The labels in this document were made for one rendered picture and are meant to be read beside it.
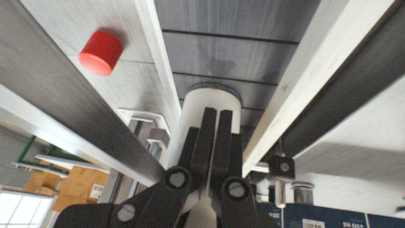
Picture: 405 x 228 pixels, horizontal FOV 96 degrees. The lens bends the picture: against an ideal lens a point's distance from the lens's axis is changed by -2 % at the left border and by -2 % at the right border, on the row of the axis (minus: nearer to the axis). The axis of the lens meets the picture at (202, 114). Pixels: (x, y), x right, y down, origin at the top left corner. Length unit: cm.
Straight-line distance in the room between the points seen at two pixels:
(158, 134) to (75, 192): 176
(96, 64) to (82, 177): 181
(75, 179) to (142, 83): 180
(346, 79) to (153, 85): 22
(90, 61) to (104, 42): 2
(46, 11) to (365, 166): 41
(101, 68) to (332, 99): 23
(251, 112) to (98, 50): 16
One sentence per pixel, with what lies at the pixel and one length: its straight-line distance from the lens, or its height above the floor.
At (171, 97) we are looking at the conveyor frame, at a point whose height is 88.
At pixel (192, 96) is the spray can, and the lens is 15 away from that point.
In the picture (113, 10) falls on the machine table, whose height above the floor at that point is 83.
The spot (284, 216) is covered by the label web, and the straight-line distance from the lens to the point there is 47.
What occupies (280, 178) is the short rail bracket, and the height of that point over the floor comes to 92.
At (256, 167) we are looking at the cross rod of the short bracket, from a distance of 26.
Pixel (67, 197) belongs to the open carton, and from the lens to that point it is 203.
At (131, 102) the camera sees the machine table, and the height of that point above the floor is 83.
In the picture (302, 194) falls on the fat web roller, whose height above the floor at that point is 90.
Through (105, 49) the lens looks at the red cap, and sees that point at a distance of 22.
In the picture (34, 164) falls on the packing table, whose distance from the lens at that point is 435.
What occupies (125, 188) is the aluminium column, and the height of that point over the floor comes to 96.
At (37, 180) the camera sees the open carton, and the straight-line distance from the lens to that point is 454.
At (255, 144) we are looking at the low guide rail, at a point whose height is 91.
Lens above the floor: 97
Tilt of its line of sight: 28 degrees down
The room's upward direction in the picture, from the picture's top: 169 degrees counter-clockwise
